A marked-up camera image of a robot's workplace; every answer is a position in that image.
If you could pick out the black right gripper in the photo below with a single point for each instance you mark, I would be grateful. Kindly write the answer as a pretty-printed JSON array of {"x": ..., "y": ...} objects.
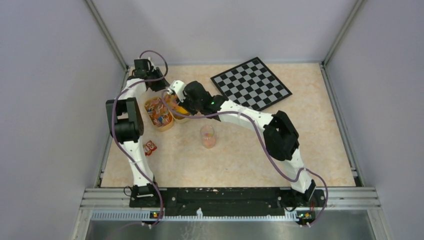
[{"x": 184, "y": 104}]

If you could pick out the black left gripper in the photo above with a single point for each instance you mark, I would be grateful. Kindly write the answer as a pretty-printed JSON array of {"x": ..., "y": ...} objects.
[{"x": 161, "y": 85}]

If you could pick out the yellow plastic scoop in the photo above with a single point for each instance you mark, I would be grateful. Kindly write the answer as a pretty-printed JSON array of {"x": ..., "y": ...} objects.
[{"x": 181, "y": 110}]

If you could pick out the clear glass jar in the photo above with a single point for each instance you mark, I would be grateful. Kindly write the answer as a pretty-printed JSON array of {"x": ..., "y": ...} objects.
[{"x": 208, "y": 137}]

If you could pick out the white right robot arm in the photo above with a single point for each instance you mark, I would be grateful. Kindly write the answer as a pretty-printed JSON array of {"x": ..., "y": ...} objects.
[{"x": 276, "y": 132}]

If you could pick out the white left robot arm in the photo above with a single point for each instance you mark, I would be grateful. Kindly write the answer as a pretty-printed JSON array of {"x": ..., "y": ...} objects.
[{"x": 126, "y": 126}]

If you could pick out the cream tray with gummies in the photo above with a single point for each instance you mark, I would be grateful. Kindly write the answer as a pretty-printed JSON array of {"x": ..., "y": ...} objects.
[{"x": 171, "y": 101}]

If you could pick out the yellow tray with lollipops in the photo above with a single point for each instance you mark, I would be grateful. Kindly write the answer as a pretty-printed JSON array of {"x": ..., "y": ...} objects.
[{"x": 159, "y": 115}]

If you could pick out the red owl toy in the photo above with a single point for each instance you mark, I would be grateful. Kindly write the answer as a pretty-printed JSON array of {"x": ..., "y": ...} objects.
[{"x": 149, "y": 147}]

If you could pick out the black white chessboard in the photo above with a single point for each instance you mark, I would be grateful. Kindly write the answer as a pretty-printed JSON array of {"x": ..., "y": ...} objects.
[{"x": 251, "y": 84}]

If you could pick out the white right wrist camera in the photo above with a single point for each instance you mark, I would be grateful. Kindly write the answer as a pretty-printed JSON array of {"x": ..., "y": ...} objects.
[{"x": 177, "y": 88}]

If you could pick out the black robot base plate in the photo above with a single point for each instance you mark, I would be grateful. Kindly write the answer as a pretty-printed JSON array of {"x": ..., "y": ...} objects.
[{"x": 227, "y": 201}]

